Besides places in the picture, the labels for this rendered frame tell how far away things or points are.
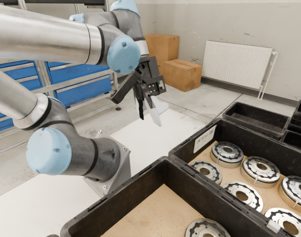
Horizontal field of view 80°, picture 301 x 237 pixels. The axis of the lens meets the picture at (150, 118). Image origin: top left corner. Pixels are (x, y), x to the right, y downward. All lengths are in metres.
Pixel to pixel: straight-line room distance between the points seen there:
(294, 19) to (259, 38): 0.43
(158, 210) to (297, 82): 3.06
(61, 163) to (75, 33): 0.30
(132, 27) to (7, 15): 0.30
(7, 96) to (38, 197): 0.41
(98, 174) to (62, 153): 0.15
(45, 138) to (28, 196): 0.36
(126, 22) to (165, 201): 0.49
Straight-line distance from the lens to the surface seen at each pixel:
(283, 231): 0.47
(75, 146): 0.52
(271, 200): 0.64
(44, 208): 0.78
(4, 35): 0.34
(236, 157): 0.68
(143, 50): 0.54
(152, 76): 0.56
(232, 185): 0.59
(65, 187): 0.80
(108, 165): 0.60
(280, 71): 3.35
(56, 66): 2.11
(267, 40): 3.32
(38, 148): 0.54
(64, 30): 0.36
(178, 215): 0.53
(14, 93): 0.55
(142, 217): 0.52
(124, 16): 0.55
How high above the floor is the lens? 1.29
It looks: 32 degrees down
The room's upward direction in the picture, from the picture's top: straight up
